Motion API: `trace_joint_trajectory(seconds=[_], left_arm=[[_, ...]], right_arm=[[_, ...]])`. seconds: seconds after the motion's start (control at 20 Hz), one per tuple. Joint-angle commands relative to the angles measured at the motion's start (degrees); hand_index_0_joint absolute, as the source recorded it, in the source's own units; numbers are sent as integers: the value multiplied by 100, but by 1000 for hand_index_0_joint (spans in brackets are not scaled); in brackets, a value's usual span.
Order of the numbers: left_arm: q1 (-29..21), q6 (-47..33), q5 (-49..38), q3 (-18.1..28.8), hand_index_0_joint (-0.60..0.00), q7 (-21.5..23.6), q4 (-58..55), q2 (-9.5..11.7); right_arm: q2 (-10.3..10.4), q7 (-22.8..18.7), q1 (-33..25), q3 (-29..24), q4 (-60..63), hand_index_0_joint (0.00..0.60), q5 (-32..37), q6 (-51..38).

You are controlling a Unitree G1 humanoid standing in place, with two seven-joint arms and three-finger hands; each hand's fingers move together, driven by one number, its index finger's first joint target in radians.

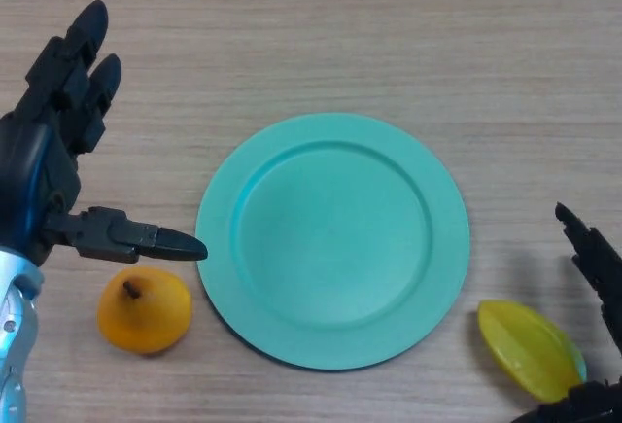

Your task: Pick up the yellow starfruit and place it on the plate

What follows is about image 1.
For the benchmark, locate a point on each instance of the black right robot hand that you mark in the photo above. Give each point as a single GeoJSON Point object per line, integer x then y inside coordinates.
{"type": "Point", "coordinates": [597, 267]}

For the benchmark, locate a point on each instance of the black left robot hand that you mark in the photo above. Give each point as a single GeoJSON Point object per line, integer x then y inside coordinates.
{"type": "Point", "coordinates": [39, 180]}

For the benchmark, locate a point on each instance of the yellow starfruit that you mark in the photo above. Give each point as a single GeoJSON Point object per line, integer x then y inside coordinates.
{"type": "Point", "coordinates": [529, 350]}

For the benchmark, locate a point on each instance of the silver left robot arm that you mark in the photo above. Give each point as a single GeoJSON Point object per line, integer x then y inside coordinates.
{"type": "Point", "coordinates": [17, 335]}

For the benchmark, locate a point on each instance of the teal round plate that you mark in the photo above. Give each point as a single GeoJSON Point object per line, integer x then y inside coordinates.
{"type": "Point", "coordinates": [335, 243]}

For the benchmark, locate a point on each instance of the orange yellow pear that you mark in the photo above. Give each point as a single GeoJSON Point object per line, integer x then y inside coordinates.
{"type": "Point", "coordinates": [146, 316]}

